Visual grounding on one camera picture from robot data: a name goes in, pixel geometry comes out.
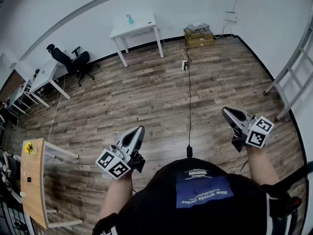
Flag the black shoulder strap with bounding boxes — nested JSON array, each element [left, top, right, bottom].
[[261, 164, 309, 200]]

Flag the person's left forearm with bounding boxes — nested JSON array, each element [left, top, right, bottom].
[[99, 171, 134, 220]]

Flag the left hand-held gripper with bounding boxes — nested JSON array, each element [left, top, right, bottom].
[[95, 126, 146, 180]]

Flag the white shelf unit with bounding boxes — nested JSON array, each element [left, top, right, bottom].
[[6, 79, 33, 115]]

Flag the long black floor cable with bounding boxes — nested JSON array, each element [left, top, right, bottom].
[[184, 39, 194, 159]]

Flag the yellow flowers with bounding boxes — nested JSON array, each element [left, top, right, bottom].
[[23, 141, 36, 156]]

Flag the brown cardboard box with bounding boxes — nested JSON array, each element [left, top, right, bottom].
[[185, 38, 214, 49], [184, 29, 214, 41]]

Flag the wooden table white legs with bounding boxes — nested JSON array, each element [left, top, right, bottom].
[[20, 138, 84, 230]]

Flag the white square table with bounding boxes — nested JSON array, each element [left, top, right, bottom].
[[109, 11, 164, 68]]

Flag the black device red button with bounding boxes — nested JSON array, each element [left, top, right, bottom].
[[268, 192, 302, 219]]

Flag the person's right forearm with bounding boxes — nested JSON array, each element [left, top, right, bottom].
[[246, 145, 281, 188]]

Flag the white long desk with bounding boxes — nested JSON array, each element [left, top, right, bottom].
[[28, 58, 72, 109]]

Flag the dark metal rack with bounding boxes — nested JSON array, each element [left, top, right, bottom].
[[0, 196, 34, 235]]

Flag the white wall box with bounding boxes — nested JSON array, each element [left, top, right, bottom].
[[224, 11, 238, 23]]

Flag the white looped floor cable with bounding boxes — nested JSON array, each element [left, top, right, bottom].
[[160, 33, 187, 61]]

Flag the grey metal ladder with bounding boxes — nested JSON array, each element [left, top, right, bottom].
[[263, 13, 313, 122]]

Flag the person's black printed t-shirt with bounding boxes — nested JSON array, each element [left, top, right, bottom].
[[92, 157, 269, 235]]

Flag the black office chair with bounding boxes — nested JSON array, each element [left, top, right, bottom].
[[46, 44, 100, 88]]

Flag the thin pale floor cable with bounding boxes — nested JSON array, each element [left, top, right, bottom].
[[47, 74, 67, 144]]

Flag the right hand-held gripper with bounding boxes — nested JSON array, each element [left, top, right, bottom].
[[222, 106, 274, 153]]

